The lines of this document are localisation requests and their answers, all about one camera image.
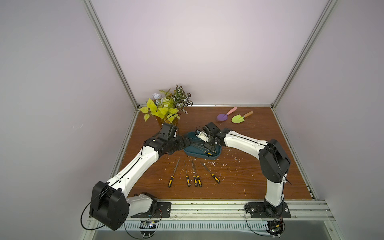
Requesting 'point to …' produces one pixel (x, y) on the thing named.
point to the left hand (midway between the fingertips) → (188, 143)
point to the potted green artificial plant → (167, 107)
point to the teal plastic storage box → (198, 143)
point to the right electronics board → (276, 227)
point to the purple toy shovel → (222, 117)
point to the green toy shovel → (238, 118)
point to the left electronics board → (147, 228)
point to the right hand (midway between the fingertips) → (208, 138)
